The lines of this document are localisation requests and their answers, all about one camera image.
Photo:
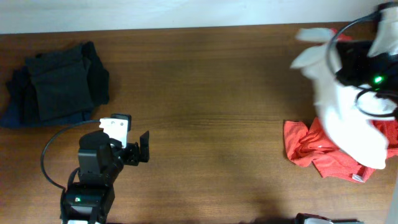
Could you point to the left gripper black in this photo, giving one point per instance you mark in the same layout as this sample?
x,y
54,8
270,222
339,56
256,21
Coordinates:
x,y
134,152

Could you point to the white printed t-shirt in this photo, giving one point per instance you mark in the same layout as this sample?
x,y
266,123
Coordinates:
x,y
352,131

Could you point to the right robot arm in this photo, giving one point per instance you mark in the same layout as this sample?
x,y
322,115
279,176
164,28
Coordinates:
x,y
370,66

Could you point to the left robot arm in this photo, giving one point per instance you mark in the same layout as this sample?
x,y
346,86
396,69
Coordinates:
x,y
90,192

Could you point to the folded black garment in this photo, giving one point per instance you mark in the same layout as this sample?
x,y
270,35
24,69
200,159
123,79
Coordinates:
x,y
62,87

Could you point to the folded navy garment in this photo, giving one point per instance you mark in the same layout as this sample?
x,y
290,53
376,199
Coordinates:
x,y
15,115

